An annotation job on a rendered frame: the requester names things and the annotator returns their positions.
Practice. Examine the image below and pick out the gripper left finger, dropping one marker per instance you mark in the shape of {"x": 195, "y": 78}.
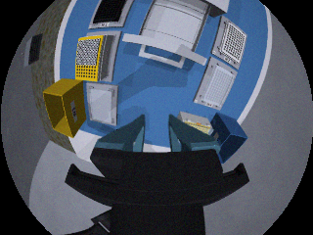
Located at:
{"x": 124, "y": 137}

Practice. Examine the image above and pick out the blue open-top tray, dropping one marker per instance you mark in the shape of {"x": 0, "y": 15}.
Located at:
{"x": 223, "y": 127}

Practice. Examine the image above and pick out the blue flat mat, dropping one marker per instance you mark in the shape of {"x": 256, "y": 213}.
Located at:
{"x": 156, "y": 89}

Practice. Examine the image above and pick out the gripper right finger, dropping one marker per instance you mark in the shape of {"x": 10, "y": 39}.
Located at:
{"x": 191, "y": 139}

